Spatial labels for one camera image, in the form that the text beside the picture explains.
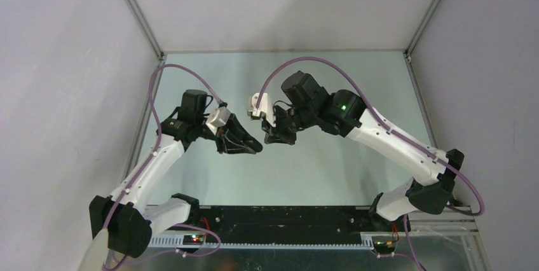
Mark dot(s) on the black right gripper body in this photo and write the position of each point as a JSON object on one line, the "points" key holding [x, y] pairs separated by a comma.
{"points": [[286, 121]]}

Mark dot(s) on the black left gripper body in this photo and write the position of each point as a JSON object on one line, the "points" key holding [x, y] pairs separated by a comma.
{"points": [[221, 133]]}

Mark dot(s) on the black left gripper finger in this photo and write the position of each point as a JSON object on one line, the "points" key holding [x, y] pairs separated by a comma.
{"points": [[238, 148], [236, 132]]}

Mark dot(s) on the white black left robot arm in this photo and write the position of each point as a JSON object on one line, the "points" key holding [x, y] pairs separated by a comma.
{"points": [[130, 223]]}

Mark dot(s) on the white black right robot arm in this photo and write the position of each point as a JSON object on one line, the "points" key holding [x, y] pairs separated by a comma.
{"points": [[344, 113]]}

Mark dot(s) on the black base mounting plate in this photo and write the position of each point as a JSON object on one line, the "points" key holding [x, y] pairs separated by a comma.
{"points": [[288, 223]]}

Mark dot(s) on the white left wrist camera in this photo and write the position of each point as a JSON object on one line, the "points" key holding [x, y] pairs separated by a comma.
{"points": [[217, 119]]}

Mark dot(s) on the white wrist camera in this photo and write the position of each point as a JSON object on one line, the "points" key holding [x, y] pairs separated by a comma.
{"points": [[260, 107], [217, 119]]}

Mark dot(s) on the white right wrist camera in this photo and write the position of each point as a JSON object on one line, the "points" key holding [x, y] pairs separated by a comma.
{"points": [[260, 107]]}

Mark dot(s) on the grey slotted cable duct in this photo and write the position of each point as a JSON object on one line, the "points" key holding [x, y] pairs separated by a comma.
{"points": [[176, 240]]}

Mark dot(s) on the aluminium frame post left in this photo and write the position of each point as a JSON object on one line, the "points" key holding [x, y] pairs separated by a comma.
{"points": [[145, 27]]}

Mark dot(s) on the aluminium frame post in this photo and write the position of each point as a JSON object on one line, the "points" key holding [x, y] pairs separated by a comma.
{"points": [[145, 27], [421, 28]]}

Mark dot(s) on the aluminium frame post right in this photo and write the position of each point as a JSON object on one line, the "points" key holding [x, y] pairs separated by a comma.
{"points": [[421, 28]]}

